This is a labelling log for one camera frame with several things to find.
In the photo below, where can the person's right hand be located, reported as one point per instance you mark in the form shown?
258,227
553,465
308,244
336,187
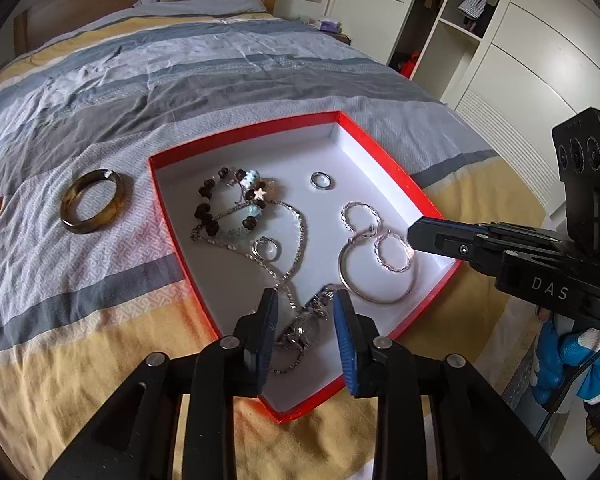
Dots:
555,360

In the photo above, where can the small purple packet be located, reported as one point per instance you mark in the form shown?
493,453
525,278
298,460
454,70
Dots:
327,25

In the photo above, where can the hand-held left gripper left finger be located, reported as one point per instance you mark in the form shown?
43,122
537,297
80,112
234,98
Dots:
262,340

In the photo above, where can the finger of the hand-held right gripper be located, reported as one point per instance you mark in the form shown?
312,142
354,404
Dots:
445,242

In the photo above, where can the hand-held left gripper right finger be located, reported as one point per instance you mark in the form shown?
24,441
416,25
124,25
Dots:
347,345

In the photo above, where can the red bottle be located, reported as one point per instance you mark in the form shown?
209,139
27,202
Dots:
409,66

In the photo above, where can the twisted hoop earring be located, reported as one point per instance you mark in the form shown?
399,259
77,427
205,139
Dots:
378,257
346,220

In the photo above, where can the red cardboard box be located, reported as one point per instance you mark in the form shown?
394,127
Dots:
290,160

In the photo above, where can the brown stone bangle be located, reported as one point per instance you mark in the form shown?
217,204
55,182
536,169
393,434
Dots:
115,200

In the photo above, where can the thin silver bangle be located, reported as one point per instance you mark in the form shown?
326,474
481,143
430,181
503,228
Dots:
341,265

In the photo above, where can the white wardrobe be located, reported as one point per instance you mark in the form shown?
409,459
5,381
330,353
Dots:
520,60

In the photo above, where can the grey pillow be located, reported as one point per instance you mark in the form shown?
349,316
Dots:
205,4

